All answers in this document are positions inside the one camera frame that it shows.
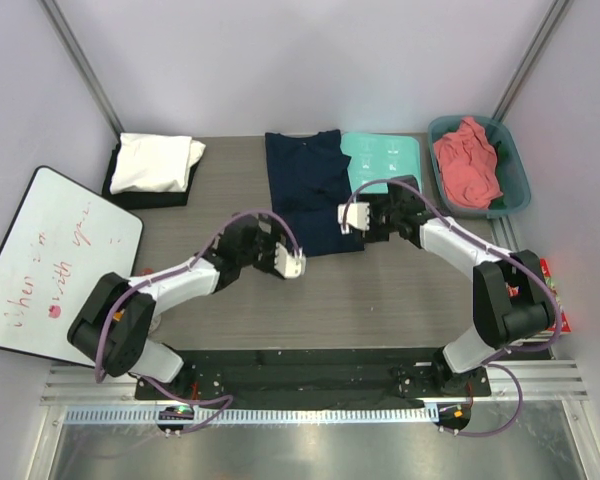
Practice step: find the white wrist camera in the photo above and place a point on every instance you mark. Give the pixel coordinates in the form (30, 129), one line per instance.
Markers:
(290, 265)
(354, 216)

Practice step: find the perforated white cable duct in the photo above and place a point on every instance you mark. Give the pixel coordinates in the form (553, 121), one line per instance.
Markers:
(179, 415)

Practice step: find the green t shirt in bin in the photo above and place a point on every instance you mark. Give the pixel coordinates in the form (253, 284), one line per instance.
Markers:
(504, 200)

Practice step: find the red storey house book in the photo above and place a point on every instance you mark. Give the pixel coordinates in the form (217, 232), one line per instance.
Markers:
(566, 329)

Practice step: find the folded white t shirt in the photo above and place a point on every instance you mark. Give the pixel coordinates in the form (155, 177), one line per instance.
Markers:
(155, 163)

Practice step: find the teal instruction mat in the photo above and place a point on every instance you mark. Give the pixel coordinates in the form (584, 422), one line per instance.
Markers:
(379, 156)

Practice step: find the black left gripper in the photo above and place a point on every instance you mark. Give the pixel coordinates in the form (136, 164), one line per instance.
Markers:
(276, 235)

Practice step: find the white dry-erase board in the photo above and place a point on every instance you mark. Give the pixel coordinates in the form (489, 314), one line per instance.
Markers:
(62, 240)

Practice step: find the navy blue t shirt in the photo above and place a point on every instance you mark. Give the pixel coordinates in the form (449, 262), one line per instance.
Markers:
(308, 181)

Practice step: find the teal plastic bin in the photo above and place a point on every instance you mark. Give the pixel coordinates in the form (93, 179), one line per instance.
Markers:
(495, 131)

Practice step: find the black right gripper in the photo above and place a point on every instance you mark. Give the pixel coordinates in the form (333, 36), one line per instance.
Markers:
(376, 201)

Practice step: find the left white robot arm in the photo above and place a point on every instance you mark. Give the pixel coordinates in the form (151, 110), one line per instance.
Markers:
(113, 326)

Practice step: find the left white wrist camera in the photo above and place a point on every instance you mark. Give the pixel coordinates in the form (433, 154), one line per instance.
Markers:
(290, 265)

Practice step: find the folded black t shirt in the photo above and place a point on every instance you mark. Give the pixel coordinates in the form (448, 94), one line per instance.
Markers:
(132, 200)

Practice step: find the white mug orange inside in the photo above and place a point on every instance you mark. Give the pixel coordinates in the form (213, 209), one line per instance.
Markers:
(155, 323)

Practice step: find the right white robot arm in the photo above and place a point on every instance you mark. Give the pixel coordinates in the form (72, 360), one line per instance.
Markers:
(513, 308)

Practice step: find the pink crumpled t shirt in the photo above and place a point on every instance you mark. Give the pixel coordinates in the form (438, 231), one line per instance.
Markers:
(467, 164)

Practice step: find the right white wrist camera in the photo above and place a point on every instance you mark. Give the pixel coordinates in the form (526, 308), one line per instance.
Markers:
(354, 216)

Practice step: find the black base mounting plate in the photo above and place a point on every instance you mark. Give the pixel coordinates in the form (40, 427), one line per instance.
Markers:
(324, 379)

